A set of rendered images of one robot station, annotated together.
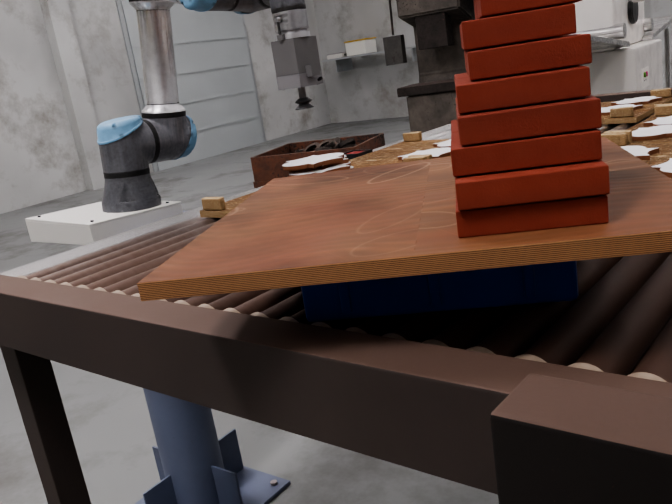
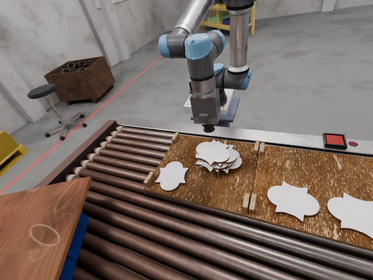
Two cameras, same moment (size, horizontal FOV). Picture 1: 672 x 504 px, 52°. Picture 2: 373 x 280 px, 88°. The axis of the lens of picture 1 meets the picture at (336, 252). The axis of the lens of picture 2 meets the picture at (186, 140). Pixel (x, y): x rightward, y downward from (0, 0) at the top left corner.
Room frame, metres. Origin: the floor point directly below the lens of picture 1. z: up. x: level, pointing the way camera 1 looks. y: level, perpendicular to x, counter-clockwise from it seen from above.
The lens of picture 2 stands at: (1.39, -0.53, 1.56)
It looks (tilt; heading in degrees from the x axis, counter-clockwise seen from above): 39 degrees down; 80
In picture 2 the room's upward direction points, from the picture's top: 13 degrees counter-clockwise
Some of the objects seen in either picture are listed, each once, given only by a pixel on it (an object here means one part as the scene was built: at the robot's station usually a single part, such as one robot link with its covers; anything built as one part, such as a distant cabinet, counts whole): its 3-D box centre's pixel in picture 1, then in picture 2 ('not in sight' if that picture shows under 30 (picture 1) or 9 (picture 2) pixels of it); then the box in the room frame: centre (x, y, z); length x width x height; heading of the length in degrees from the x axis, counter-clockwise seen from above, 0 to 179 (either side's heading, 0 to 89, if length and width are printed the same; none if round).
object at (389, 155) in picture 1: (416, 155); (317, 187); (1.84, -0.25, 0.93); 0.41 x 0.35 x 0.02; 139
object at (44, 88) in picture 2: not in sight; (57, 109); (0.06, 2.68, 0.35); 0.67 x 0.64 x 0.71; 138
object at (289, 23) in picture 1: (290, 22); (202, 83); (1.57, 0.02, 1.29); 0.08 x 0.08 x 0.05
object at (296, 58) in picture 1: (300, 59); (204, 106); (1.56, 0.01, 1.22); 0.10 x 0.09 x 0.16; 53
